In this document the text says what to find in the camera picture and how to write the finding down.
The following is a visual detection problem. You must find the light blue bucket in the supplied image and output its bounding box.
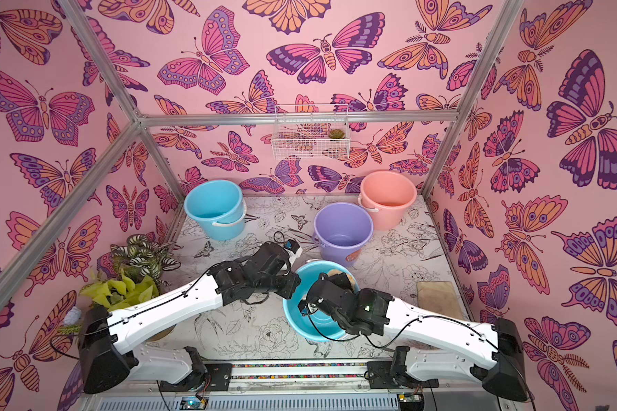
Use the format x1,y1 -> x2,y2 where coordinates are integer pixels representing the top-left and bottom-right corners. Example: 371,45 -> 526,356
283,260 -> 359,343
183,180 -> 247,241

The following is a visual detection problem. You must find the purple plastic bucket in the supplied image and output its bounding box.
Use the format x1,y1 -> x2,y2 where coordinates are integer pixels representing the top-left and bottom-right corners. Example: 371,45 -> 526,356
313,202 -> 374,267

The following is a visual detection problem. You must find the yellow cleaning cloth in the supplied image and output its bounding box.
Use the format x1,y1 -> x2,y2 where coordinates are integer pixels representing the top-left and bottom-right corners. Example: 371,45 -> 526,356
327,269 -> 346,277

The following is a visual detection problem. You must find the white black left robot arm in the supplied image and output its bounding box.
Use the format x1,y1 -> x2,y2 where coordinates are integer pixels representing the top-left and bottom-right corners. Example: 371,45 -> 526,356
78,239 -> 303,395

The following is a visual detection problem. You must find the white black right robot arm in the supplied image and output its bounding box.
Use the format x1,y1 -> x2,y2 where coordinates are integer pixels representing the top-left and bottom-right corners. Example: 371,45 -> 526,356
298,273 -> 531,402

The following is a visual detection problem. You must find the pink plastic bucket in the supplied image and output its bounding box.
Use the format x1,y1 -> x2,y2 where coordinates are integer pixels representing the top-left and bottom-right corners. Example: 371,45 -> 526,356
358,171 -> 418,231

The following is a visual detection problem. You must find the potted green leafy plant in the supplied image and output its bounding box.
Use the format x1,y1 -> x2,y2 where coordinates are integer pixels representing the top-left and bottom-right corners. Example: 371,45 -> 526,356
53,232 -> 181,344

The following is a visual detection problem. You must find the small green succulent plant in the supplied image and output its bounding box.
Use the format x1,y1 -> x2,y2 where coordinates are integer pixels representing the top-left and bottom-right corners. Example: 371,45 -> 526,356
328,128 -> 346,140

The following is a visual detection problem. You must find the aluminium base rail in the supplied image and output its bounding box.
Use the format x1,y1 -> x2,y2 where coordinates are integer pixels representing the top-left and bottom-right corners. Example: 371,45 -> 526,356
78,360 -> 522,410

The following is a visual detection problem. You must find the white wire wall basket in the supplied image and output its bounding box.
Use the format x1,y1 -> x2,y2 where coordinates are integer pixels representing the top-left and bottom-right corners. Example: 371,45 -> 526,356
269,103 -> 351,161

